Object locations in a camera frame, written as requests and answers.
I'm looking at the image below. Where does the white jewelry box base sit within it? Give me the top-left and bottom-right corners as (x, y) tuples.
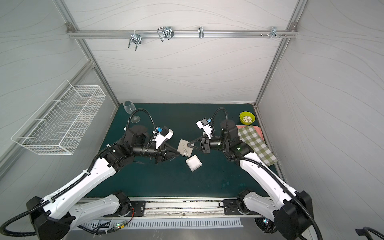
(186, 155), (202, 172)

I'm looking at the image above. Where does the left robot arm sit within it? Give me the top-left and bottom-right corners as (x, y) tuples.
(1, 125), (179, 240)

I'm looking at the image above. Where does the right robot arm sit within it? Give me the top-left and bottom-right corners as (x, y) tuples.
(188, 119), (323, 240)

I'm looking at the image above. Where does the green checkered cloth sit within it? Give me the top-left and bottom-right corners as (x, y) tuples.
(238, 126), (278, 167)

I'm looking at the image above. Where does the green bowl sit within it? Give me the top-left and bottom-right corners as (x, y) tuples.
(239, 112), (256, 126)

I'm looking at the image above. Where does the pink tray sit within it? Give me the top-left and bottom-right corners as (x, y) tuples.
(237, 125), (265, 141)

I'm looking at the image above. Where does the clear wine glass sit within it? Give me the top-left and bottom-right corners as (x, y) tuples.
(123, 101), (141, 124)

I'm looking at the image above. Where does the metal clamp hook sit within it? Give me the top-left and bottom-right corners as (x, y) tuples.
(128, 33), (142, 51)

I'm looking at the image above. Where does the metal carabiner hook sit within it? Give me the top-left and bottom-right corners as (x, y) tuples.
(157, 26), (175, 42)

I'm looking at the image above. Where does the aluminium crossbar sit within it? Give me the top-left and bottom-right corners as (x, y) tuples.
(67, 29), (299, 39)

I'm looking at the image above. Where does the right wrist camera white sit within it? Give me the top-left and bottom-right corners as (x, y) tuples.
(196, 118), (213, 139)

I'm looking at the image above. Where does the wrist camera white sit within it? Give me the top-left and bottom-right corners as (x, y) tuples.
(196, 118), (213, 139)
(154, 126), (174, 150)

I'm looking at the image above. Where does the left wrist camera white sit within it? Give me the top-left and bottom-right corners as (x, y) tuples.
(154, 126), (174, 150)

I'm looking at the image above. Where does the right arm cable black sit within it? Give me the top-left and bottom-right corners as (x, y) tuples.
(214, 107), (323, 240)

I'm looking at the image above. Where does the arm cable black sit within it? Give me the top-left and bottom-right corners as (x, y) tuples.
(214, 107), (323, 240)
(0, 107), (157, 238)

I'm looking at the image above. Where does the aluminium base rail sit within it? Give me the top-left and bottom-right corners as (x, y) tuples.
(59, 196), (307, 221)

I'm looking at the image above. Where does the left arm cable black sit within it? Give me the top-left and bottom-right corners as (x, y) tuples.
(0, 107), (157, 238)

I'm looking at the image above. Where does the white wire basket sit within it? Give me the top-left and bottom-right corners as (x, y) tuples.
(11, 80), (106, 156)

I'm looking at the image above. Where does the small metal ring hook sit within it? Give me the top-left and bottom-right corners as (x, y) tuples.
(198, 27), (204, 39)

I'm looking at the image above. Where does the metal bracket hook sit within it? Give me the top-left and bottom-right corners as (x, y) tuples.
(260, 27), (287, 39)

